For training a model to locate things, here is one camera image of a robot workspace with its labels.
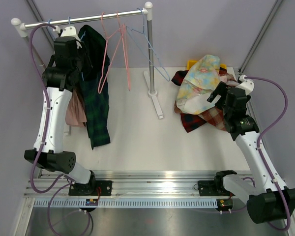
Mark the pastel tie-dye garment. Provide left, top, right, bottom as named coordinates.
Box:
left=176, top=55, right=221, bottom=115

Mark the red beige plaid skirt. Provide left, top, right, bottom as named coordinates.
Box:
left=174, top=66, right=236, bottom=133

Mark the dark green plaid skirt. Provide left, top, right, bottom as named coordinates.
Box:
left=78, top=25, right=111, bottom=148

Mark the red black plaid skirt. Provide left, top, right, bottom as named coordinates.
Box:
left=171, top=70, right=207, bottom=133

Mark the blue wire hanger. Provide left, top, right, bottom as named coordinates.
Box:
left=126, top=8, right=170, bottom=82

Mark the pink hanger with plaid skirt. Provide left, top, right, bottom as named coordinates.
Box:
left=117, top=12, right=131, bottom=91

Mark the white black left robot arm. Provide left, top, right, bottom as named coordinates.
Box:
left=24, top=36, right=97, bottom=195

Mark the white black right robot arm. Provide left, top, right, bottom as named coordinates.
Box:
left=207, top=82, right=295, bottom=226

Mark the pink pleated skirt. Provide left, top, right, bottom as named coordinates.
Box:
left=65, top=90, right=87, bottom=127

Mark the yellow plastic tray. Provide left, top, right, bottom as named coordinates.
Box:
left=186, top=60, right=227, bottom=70

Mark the silver white clothes rack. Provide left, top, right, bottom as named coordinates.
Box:
left=10, top=1, right=164, bottom=136

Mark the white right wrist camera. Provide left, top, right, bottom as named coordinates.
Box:
left=236, top=75, right=255, bottom=95

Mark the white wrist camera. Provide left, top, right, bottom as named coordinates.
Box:
left=236, top=75, right=255, bottom=95
left=53, top=26, right=82, bottom=49

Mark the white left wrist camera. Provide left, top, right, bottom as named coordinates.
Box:
left=53, top=26, right=82, bottom=49

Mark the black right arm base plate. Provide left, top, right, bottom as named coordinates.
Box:
left=193, top=180, right=229, bottom=197

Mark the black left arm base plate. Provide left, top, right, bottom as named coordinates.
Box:
left=68, top=180, right=113, bottom=197

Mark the aluminium mounting rail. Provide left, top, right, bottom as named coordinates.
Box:
left=34, top=171, right=216, bottom=198

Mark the white slotted cable duct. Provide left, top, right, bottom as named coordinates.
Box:
left=34, top=198, right=217, bottom=208

